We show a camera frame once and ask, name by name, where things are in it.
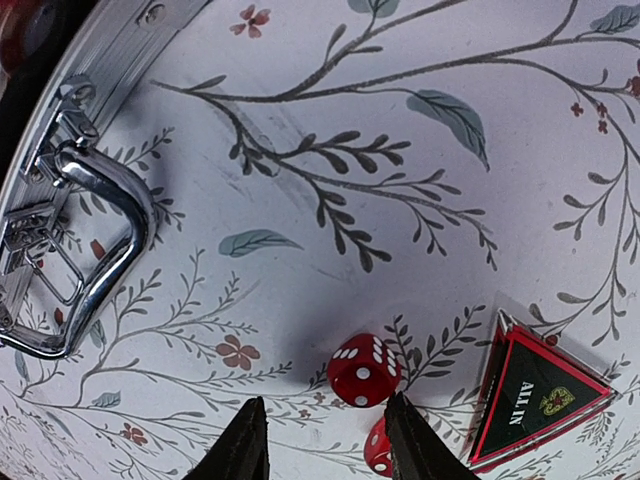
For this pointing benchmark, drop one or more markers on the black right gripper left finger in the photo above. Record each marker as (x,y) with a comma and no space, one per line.
(241,451)

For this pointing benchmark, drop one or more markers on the black red triangle card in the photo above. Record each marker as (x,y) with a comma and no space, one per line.
(532,392)

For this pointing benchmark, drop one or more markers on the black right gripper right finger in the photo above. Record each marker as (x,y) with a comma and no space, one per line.
(417,452)

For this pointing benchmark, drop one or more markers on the red dice pair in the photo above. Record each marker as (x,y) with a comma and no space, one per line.
(377,450)

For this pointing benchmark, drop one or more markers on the aluminium poker case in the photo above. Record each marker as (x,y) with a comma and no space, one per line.
(66,69)

